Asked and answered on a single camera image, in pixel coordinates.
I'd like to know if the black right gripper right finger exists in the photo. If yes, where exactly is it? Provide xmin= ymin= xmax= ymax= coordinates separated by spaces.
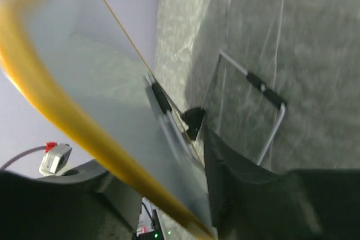
xmin=202 ymin=127 xmax=359 ymax=239

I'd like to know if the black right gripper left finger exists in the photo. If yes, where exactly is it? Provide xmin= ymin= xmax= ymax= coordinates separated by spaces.
xmin=1 ymin=160 xmax=142 ymax=239

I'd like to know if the yellow framed whiteboard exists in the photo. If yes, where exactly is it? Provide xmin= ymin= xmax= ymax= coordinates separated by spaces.
xmin=1 ymin=0 xmax=214 ymax=239

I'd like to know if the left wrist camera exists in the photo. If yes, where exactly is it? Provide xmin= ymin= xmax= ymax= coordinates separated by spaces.
xmin=39 ymin=142 xmax=72 ymax=176

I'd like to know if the metal wire whiteboard stand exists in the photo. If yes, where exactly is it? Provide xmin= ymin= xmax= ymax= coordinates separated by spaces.
xmin=145 ymin=51 xmax=287 ymax=166

